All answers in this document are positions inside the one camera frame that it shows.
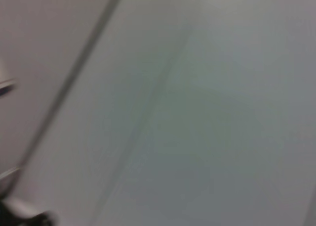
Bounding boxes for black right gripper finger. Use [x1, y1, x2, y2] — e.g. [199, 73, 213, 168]
[0, 198, 59, 226]

